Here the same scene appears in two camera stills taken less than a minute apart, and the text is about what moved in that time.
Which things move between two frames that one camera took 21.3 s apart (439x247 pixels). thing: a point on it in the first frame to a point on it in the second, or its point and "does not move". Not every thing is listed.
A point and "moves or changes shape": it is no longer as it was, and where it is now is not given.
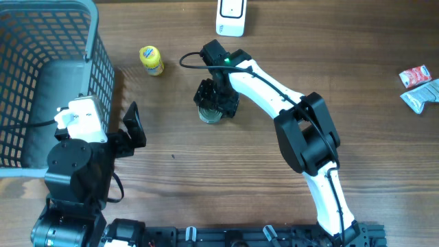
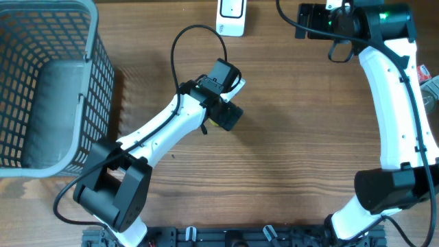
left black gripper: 124,145 to 228,116
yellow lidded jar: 150,57 to 213,123
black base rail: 257,237 does not move
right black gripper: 228,108 to 317,12
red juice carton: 415,75 does not move
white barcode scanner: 230,18 does not move
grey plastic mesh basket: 51,52 does not move
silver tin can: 210,115 moves or changes shape
